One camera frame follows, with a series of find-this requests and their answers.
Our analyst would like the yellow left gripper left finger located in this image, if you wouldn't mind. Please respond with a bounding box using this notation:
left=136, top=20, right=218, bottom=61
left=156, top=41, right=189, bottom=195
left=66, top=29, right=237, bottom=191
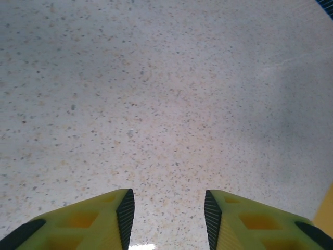
left=0, top=188, right=136, bottom=250

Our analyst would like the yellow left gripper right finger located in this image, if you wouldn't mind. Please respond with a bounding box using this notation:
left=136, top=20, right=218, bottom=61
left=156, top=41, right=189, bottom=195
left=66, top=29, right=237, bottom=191
left=204, top=189, right=333, bottom=250

